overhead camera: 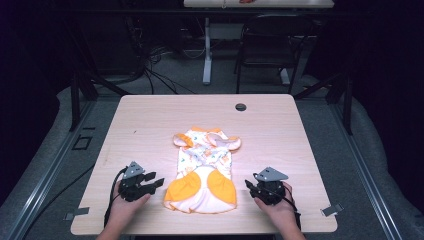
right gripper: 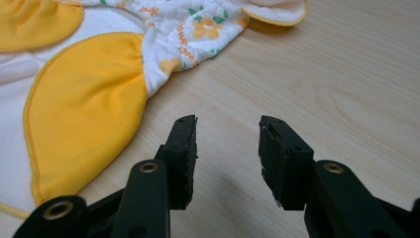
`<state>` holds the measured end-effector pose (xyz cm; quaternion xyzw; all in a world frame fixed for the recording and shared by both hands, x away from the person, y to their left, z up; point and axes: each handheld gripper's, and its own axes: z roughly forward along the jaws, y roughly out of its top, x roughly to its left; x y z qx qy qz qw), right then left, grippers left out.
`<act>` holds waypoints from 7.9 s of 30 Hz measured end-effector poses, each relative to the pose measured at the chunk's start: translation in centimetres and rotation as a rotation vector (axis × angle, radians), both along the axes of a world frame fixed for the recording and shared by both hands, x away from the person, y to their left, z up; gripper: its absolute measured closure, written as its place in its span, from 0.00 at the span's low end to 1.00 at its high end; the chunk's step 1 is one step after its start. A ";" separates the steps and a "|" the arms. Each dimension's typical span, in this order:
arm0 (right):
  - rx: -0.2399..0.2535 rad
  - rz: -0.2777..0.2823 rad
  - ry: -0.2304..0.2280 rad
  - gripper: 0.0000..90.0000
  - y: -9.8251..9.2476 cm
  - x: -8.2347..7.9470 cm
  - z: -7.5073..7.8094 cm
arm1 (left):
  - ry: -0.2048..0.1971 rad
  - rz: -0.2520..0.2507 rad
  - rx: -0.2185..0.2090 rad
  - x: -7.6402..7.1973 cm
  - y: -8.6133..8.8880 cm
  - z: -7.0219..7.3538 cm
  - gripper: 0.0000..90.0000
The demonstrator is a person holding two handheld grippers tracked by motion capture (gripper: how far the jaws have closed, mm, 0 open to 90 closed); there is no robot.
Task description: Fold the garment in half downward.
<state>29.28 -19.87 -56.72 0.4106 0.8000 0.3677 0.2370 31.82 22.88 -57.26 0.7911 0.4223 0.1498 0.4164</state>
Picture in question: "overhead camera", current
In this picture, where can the white table leg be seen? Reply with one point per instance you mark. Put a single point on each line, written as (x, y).
(207, 56)

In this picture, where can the person's left hand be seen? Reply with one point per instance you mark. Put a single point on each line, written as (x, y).
(124, 208)

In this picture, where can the person's right hand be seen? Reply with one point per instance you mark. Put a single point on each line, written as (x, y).
(278, 210)

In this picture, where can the orange and white baby romper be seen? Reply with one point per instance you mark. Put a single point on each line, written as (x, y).
(203, 176)

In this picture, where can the grey floor rail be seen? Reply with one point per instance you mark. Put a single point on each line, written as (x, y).
(50, 170)
(366, 173)

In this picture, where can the red object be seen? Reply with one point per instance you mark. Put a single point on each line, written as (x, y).
(246, 1)

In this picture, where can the black metal frame stand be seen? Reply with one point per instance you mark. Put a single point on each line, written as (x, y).
(75, 100)
(346, 103)

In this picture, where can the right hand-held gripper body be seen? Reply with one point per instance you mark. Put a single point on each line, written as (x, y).
(271, 188)

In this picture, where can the black floor outlet frame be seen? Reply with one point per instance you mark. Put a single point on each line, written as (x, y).
(82, 142)

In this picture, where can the black folding chair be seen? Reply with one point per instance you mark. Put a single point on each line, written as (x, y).
(271, 43)

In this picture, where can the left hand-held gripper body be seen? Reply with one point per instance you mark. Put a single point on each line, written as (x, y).
(130, 189)

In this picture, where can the light background table top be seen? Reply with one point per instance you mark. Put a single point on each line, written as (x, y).
(283, 3)

